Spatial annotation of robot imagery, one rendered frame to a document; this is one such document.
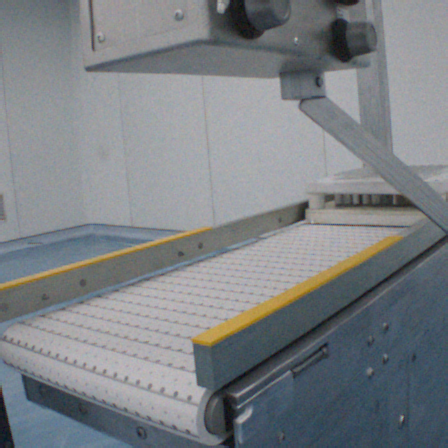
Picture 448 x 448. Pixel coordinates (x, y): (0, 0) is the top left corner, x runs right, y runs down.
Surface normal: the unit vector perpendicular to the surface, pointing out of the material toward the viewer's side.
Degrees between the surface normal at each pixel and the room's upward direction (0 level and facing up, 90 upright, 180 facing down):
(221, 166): 90
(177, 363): 0
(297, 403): 90
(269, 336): 90
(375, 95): 90
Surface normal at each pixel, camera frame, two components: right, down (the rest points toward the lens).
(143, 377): -0.43, -0.69
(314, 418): 0.79, 0.04
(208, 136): -0.67, 0.18
